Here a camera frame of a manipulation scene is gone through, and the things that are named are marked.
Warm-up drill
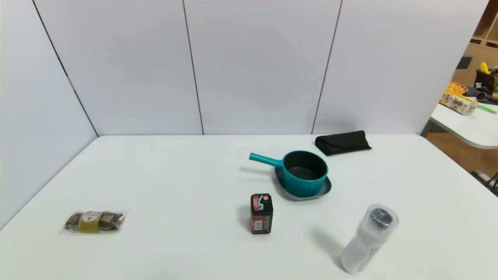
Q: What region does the teal saucepan with handle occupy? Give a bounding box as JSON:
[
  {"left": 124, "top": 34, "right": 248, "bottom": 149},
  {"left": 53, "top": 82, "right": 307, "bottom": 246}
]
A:
[{"left": 249, "top": 150, "right": 329, "bottom": 198}]

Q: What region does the grey square dish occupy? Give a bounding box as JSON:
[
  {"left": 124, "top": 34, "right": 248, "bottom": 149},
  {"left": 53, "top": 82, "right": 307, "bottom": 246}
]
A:
[{"left": 274, "top": 167, "right": 332, "bottom": 201}]

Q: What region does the black and red small box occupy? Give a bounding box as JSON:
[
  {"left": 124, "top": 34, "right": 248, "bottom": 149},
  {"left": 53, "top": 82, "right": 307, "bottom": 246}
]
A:
[{"left": 250, "top": 193, "right": 274, "bottom": 235}]

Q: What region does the black fabric pouch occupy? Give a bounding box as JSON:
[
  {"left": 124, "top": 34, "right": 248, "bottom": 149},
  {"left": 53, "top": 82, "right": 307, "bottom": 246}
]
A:
[{"left": 315, "top": 130, "right": 372, "bottom": 156}]

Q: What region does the clear plastic water bottle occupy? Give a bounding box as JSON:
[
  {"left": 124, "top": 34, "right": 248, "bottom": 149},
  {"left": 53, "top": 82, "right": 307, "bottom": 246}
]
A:
[{"left": 340, "top": 204, "right": 399, "bottom": 275}]

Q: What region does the clear wrapped snack packet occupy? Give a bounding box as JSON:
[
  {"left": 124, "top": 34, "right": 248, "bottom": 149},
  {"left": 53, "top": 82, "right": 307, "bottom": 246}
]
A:
[{"left": 60, "top": 209, "right": 129, "bottom": 235}]

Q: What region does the printed yellow cardboard box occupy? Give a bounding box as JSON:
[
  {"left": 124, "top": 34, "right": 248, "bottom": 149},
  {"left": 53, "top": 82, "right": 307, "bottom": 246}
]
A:
[{"left": 440, "top": 91, "right": 478, "bottom": 116}]

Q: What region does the orange plastic basket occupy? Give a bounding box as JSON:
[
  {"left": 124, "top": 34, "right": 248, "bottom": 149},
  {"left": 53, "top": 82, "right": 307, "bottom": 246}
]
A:
[{"left": 447, "top": 81, "right": 468, "bottom": 95}]

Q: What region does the white side table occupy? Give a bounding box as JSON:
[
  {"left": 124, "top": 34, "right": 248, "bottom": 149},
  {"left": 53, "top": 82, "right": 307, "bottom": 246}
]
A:
[{"left": 430, "top": 93, "right": 498, "bottom": 149}]

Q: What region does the black chair base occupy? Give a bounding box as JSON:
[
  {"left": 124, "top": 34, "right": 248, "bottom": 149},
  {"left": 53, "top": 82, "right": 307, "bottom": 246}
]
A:
[{"left": 472, "top": 169, "right": 498, "bottom": 196}]

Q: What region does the wooden shelf unit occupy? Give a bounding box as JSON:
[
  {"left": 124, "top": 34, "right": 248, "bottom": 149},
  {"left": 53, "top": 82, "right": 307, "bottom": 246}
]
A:
[{"left": 453, "top": 0, "right": 498, "bottom": 87}]

